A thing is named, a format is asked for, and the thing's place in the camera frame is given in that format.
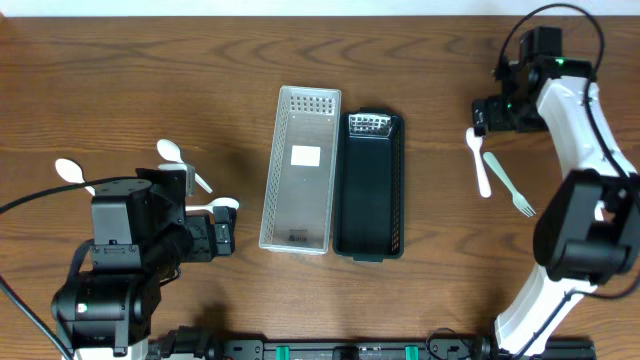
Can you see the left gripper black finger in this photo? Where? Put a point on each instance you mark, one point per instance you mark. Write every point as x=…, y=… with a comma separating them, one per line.
x=224, y=239
x=225, y=215

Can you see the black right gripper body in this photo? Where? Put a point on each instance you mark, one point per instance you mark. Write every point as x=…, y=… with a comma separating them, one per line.
x=480, y=116

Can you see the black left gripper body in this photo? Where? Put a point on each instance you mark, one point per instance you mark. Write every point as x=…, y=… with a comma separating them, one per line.
x=223, y=231

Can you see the white plastic spoon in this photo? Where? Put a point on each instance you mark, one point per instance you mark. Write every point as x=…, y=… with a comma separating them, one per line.
x=69, y=171
x=474, y=143
x=170, y=151
x=218, y=202

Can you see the pale green plastic fork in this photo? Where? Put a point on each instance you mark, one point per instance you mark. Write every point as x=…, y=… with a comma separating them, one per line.
x=519, y=201

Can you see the dark green plastic basket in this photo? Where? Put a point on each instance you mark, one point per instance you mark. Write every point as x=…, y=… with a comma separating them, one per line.
x=369, y=189

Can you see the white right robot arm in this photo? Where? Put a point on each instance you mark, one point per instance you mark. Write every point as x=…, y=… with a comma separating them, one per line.
x=589, y=232

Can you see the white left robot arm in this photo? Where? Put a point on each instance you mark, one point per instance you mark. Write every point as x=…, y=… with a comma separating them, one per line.
x=115, y=280

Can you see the clear white plastic basket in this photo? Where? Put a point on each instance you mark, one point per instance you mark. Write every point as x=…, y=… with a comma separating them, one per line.
x=300, y=184

